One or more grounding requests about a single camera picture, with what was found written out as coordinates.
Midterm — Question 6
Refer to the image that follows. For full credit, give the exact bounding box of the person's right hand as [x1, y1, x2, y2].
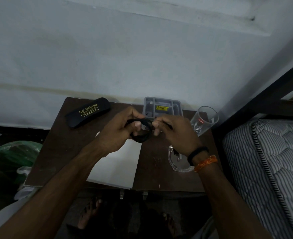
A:
[152, 114, 201, 157]

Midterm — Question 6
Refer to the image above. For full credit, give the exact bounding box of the person's left hand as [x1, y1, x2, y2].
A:
[96, 106, 146, 157]

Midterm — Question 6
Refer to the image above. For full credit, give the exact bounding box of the black cable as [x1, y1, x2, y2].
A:
[125, 118, 173, 143]

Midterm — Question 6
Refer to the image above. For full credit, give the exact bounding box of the black glasses case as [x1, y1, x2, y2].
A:
[65, 97, 111, 129]

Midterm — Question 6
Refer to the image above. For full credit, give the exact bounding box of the pink-white wrapper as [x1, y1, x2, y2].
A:
[14, 166, 35, 201]

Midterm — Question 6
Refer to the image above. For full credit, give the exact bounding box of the person's left forearm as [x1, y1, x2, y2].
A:
[0, 144, 110, 239]

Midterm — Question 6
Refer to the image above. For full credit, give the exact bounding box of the person's right forearm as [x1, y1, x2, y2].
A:
[198, 159, 274, 239]

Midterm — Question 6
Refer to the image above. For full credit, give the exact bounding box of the person's left foot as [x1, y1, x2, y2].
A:
[77, 196, 103, 229]

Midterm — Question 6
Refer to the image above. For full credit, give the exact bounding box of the person's foot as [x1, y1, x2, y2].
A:
[161, 212, 177, 237]
[77, 196, 103, 229]

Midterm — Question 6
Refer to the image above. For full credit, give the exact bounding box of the person's right foot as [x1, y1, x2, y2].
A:
[161, 212, 177, 237]

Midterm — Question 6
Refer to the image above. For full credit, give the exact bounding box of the black wristband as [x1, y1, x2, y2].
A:
[187, 146, 209, 167]

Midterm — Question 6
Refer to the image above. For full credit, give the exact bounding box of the grey plastic organizer box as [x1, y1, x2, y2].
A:
[142, 97, 184, 125]

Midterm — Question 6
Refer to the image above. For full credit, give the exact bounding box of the clear drinking glass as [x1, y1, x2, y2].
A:
[190, 106, 219, 137]

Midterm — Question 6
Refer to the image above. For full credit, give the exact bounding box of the clear glass ashtray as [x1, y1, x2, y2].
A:
[167, 145, 195, 173]

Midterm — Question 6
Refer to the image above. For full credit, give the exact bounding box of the white paper napkin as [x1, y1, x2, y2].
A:
[86, 131, 142, 190]

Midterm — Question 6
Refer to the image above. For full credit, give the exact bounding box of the grey striped quilted mattress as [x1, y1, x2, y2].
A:
[222, 119, 293, 239]

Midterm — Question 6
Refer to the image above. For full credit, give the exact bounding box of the green lined waste bin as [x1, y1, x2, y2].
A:
[0, 141, 43, 214]

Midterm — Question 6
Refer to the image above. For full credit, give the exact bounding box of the orange thread bracelet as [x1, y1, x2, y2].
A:
[194, 155, 218, 173]

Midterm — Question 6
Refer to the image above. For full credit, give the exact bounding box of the black bed frame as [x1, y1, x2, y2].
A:
[212, 57, 293, 132]

